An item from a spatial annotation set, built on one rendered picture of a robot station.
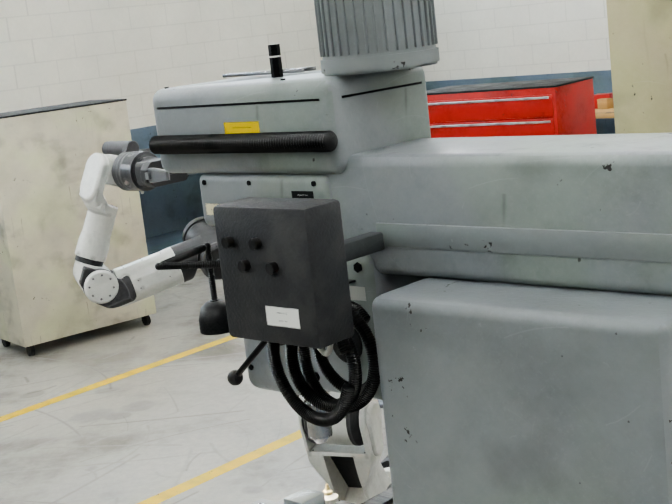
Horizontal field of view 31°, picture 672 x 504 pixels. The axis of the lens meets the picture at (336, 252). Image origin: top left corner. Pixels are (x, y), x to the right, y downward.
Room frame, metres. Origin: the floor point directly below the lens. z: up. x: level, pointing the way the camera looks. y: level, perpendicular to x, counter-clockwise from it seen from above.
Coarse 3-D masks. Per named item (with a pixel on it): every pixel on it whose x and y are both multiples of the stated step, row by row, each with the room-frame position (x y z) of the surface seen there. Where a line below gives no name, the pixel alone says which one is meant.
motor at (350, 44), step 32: (320, 0) 2.04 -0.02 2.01; (352, 0) 2.00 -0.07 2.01; (384, 0) 1.99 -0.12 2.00; (416, 0) 2.02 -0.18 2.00; (320, 32) 2.06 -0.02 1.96; (352, 32) 2.01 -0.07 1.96; (384, 32) 2.00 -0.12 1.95; (416, 32) 2.01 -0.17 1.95; (352, 64) 2.00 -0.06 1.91; (384, 64) 1.99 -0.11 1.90; (416, 64) 2.01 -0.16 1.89
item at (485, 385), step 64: (384, 320) 1.82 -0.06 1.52; (448, 320) 1.73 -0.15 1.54; (512, 320) 1.65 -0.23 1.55; (576, 320) 1.59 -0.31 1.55; (640, 320) 1.53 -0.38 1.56; (384, 384) 1.83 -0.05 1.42; (448, 384) 1.74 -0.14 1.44; (512, 384) 1.66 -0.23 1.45; (576, 384) 1.59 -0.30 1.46; (640, 384) 1.52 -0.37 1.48; (448, 448) 1.75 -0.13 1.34; (512, 448) 1.67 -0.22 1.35; (576, 448) 1.59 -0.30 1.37; (640, 448) 1.52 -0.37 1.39
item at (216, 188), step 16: (208, 176) 2.24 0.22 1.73; (224, 176) 2.21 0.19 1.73; (240, 176) 2.19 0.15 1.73; (256, 176) 2.16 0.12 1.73; (272, 176) 2.13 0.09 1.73; (288, 176) 2.10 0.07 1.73; (304, 176) 2.07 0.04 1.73; (320, 176) 2.05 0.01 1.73; (208, 192) 2.24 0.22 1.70; (224, 192) 2.21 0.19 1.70; (240, 192) 2.18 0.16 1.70; (256, 192) 2.15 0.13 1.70; (272, 192) 2.12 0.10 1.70; (288, 192) 2.10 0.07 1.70; (304, 192) 2.07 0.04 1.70; (320, 192) 2.04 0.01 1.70; (208, 208) 2.24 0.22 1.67; (208, 224) 2.26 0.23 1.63
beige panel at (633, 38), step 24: (624, 0) 3.69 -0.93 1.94; (648, 0) 3.63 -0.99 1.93; (624, 24) 3.69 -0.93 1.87; (648, 24) 3.64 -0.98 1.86; (624, 48) 3.69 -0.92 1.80; (648, 48) 3.64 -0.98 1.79; (624, 72) 3.70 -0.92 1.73; (648, 72) 3.64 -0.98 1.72; (624, 96) 3.70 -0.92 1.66; (648, 96) 3.65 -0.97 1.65; (624, 120) 3.71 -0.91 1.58; (648, 120) 3.65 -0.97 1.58
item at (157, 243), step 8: (600, 96) 11.53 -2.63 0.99; (608, 96) 11.49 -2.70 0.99; (600, 104) 11.46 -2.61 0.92; (608, 104) 11.40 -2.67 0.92; (600, 112) 11.16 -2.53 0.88; (608, 112) 11.07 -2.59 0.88; (176, 232) 11.14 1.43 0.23; (152, 240) 10.84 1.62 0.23; (160, 240) 10.79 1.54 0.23; (168, 240) 10.74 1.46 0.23; (176, 240) 10.69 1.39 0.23; (152, 248) 10.41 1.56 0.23; (160, 248) 10.36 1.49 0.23
